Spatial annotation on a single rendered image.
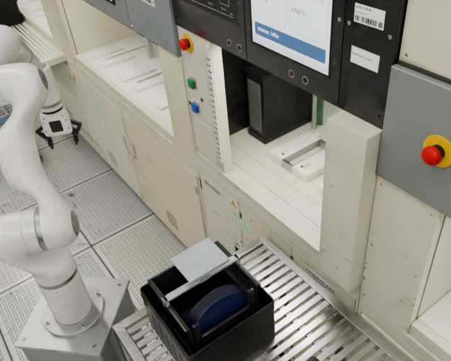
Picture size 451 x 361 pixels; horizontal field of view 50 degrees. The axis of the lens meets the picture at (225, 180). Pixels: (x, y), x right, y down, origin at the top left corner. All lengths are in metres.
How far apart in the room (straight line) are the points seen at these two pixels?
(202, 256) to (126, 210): 1.88
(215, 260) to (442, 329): 0.62
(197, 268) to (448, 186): 0.61
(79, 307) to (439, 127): 1.12
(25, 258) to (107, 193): 1.90
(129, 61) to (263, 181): 1.35
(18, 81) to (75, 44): 1.76
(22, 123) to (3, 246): 0.32
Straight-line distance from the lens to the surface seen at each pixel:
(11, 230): 1.37
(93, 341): 1.57
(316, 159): 1.84
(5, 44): 1.44
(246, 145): 1.98
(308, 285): 1.60
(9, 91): 1.34
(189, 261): 1.25
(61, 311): 1.57
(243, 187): 1.77
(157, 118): 2.27
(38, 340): 1.64
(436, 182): 1.07
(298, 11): 1.19
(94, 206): 3.20
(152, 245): 2.84
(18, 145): 1.34
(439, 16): 0.96
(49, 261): 1.45
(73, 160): 3.68
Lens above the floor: 2.01
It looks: 39 degrees down
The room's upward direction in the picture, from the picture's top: 6 degrees counter-clockwise
